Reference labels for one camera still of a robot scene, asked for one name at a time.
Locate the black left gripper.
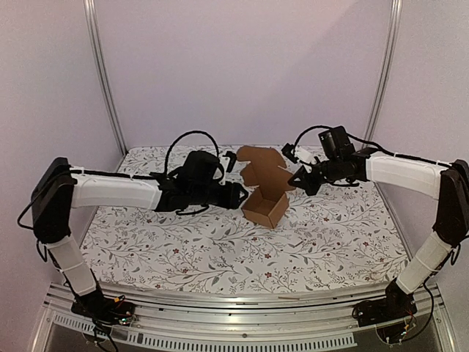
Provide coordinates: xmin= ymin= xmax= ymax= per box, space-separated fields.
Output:
xmin=190 ymin=181 xmax=249 ymax=209

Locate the brown cardboard box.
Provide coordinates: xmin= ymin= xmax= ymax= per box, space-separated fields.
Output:
xmin=237 ymin=145 xmax=295 ymax=229

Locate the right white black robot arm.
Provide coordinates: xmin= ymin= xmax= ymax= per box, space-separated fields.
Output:
xmin=281 ymin=125 xmax=468 ymax=320

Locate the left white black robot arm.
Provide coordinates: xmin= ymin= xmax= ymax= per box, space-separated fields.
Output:
xmin=20 ymin=150 xmax=248 ymax=318

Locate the floral patterned table mat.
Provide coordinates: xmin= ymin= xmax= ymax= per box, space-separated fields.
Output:
xmin=71 ymin=144 xmax=410 ymax=295

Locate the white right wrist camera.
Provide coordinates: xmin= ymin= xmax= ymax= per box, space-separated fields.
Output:
xmin=281 ymin=143 xmax=319 ymax=173

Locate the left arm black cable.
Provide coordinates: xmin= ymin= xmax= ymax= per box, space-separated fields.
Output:
xmin=163 ymin=130 xmax=221 ymax=177

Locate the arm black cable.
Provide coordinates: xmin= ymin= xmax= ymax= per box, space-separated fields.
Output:
xmin=292 ymin=125 xmax=389 ymax=155
xmin=163 ymin=130 xmax=221 ymax=177

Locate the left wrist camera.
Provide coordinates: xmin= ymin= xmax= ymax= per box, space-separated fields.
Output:
xmin=219 ymin=151 xmax=237 ymax=185

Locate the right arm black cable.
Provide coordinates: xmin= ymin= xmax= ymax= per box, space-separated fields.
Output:
xmin=292 ymin=125 xmax=389 ymax=155

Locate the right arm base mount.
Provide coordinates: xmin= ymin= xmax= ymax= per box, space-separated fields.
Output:
xmin=352 ymin=281 xmax=417 ymax=327

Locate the aluminium front rail frame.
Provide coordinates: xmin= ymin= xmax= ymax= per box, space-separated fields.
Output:
xmin=31 ymin=284 xmax=458 ymax=351

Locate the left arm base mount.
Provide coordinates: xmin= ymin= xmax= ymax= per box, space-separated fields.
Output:
xmin=71 ymin=288 xmax=136 ymax=326

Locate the right aluminium corner post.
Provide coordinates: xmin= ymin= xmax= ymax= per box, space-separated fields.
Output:
xmin=364 ymin=0 xmax=403 ymax=140

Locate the aluminium corner post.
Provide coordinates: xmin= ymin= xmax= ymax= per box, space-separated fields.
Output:
xmin=364 ymin=0 xmax=403 ymax=140
xmin=84 ymin=0 xmax=128 ymax=156

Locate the left aluminium corner post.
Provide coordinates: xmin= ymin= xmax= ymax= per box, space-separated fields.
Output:
xmin=84 ymin=0 xmax=128 ymax=156

